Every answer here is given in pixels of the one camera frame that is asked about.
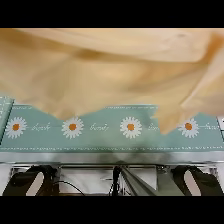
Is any black cable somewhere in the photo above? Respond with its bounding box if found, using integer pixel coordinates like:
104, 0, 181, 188
52, 180, 86, 197

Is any silver frame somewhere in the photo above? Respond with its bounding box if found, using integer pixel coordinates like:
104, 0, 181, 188
0, 152, 224, 197

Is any yellow garment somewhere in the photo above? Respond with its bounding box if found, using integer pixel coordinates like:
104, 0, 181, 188
0, 27, 224, 136

